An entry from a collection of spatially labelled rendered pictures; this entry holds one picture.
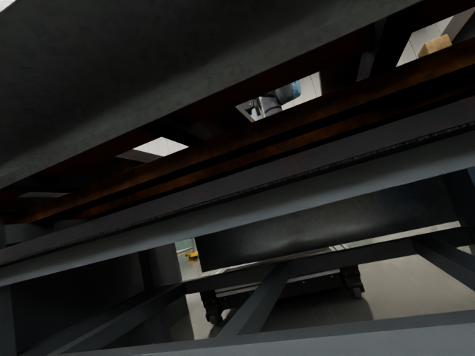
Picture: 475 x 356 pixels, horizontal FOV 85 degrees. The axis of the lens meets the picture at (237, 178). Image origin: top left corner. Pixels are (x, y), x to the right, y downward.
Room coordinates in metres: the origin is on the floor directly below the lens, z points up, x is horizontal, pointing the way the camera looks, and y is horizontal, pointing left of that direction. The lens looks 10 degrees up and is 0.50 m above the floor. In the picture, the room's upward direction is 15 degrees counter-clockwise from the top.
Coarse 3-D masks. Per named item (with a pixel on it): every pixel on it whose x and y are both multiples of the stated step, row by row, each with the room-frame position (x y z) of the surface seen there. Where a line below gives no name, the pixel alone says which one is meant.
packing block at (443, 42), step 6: (444, 36) 0.58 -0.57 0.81; (426, 42) 0.59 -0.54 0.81; (432, 42) 0.59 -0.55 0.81; (438, 42) 0.59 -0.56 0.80; (444, 42) 0.58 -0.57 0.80; (450, 42) 0.58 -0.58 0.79; (426, 48) 0.60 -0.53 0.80; (432, 48) 0.59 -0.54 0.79; (438, 48) 0.59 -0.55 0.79; (420, 54) 0.64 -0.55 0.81; (426, 54) 0.61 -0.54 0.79
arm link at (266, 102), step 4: (276, 96) 1.49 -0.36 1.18; (264, 100) 1.54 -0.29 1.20; (268, 100) 1.52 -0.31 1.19; (272, 100) 1.51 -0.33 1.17; (276, 100) 1.51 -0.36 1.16; (264, 104) 1.54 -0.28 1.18; (268, 104) 1.53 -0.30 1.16; (272, 104) 1.52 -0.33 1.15; (276, 104) 1.52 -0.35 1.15; (280, 104) 1.53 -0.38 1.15; (264, 108) 1.55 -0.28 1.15; (268, 108) 1.53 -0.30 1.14
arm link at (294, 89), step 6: (288, 84) 1.43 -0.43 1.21; (294, 84) 1.42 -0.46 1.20; (276, 90) 1.49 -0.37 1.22; (282, 90) 1.46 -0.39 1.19; (288, 90) 1.45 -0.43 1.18; (294, 90) 1.44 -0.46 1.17; (300, 90) 1.49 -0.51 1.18; (282, 96) 1.48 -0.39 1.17; (288, 96) 1.47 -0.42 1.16; (294, 96) 1.47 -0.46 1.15; (282, 102) 1.52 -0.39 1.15
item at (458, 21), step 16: (464, 16) 0.55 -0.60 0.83; (448, 32) 0.64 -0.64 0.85; (464, 32) 0.60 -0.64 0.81; (336, 64) 0.59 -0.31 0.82; (352, 64) 0.61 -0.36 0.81; (320, 80) 0.66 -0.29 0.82; (336, 80) 0.68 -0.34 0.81; (352, 80) 0.71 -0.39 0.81; (224, 112) 0.70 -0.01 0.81; (240, 112) 0.73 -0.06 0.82; (224, 128) 0.82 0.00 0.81; (112, 160) 0.85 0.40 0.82; (128, 160) 0.89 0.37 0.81; (144, 160) 0.96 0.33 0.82; (48, 192) 1.03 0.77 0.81; (64, 192) 1.09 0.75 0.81
